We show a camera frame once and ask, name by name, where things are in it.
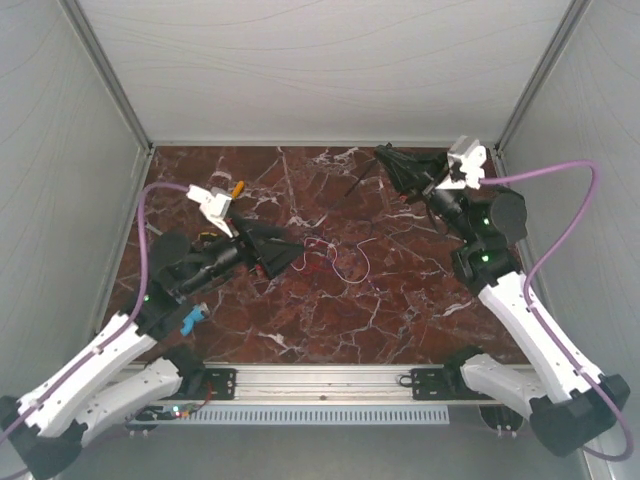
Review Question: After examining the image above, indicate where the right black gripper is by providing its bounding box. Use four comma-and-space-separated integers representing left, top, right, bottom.
373, 143, 477, 243

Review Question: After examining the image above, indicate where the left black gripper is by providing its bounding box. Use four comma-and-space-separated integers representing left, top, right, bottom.
183, 208, 308, 297

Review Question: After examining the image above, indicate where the red wire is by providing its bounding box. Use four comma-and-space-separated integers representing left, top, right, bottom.
294, 234, 351, 276

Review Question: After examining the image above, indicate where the black zip tie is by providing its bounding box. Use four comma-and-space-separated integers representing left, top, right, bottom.
331, 158, 378, 210

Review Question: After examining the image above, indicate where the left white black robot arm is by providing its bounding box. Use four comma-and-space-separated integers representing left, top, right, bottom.
1, 216, 304, 479

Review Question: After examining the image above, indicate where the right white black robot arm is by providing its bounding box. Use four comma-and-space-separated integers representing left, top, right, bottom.
374, 136, 634, 461

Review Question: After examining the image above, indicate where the black yellow phillips screwdriver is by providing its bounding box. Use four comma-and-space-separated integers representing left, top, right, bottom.
198, 232, 219, 244

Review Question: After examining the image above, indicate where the blue plastic clamp tool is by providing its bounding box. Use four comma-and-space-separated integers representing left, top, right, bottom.
180, 303, 210, 336

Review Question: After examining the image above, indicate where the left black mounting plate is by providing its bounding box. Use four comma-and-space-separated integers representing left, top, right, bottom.
185, 367, 237, 401

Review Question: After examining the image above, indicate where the black mounting plate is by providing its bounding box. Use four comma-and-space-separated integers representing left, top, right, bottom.
409, 367, 493, 401
185, 367, 237, 401

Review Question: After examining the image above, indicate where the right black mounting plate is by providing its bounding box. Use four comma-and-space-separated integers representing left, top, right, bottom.
409, 367, 493, 401

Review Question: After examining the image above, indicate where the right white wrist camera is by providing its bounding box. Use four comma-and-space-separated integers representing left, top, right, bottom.
436, 135, 487, 190

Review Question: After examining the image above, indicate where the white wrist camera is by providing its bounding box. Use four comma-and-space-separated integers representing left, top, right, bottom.
186, 184, 235, 238
436, 135, 487, 190

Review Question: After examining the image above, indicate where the yellow handle flat screwdriver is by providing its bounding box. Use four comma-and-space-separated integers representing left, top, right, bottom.
231, 181, 245, 199

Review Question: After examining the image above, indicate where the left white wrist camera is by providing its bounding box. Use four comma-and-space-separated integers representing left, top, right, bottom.
186, 184, 235, 238

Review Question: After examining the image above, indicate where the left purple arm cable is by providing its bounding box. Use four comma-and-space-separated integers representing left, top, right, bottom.
0, 182, 194, 480

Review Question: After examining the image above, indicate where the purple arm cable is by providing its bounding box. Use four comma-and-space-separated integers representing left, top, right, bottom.
0, 182, 194, 480
482, 159, 634, 461

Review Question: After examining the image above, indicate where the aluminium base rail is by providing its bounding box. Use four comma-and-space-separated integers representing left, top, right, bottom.
114, 363, 596, 404

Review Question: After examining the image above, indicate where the grey slotted cable duct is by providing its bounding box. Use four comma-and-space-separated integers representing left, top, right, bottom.
186, 404, 450, 426

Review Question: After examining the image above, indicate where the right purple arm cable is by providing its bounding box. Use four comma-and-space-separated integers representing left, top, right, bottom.
482, 159, 634, 461

